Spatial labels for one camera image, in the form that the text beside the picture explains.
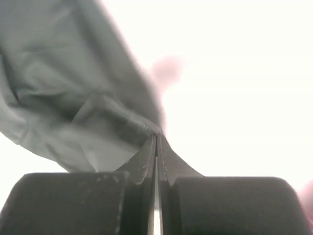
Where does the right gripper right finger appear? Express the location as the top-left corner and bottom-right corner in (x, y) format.
(156, 135), (312, 235)

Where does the magenta t-shirt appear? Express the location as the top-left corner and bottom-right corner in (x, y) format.
(298, 180), (313, 223)

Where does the dark grey t-shirt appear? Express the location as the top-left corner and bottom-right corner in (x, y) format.
(0, 0), (161, 172)

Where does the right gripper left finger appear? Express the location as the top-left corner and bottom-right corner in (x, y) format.
(0, 135), (157, 235)

